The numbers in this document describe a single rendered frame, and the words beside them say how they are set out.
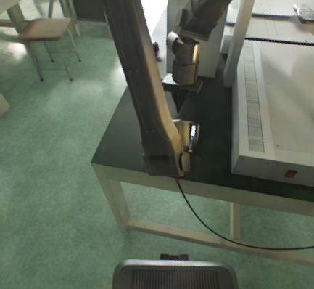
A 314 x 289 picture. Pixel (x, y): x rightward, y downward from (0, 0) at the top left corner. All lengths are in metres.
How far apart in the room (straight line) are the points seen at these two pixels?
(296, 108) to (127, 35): 0.63
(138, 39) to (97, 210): 1.27
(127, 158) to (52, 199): 0.97
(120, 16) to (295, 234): 1.47
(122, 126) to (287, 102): 0.57
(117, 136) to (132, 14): 0.52
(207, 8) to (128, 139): 0.47
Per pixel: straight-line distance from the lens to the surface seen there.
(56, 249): 1.52
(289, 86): 0.94
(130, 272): 1.13
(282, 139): 0.74
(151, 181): 0.76
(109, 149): 0.79
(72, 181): 1.66
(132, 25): 0.36
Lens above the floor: 1.37
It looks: 49 degrees down
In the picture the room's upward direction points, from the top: 2 degrees counter-clockwise
